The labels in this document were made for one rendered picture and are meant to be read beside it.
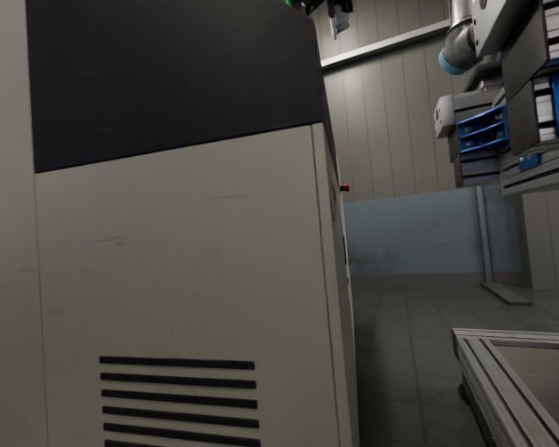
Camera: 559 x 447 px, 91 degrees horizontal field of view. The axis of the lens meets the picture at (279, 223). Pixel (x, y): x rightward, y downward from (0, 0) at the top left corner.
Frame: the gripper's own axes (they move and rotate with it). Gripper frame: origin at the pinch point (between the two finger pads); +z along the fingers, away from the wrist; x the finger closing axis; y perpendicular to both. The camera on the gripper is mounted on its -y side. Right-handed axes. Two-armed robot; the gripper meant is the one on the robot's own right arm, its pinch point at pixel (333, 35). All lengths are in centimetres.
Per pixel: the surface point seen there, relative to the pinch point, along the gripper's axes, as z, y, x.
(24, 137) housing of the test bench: 38, -63, -47
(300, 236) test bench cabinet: 62, -8, -47
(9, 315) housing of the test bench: 74, -69, -47
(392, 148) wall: -16, 50, 212
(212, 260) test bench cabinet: 65, -23, -47
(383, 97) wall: -71, 47, 213
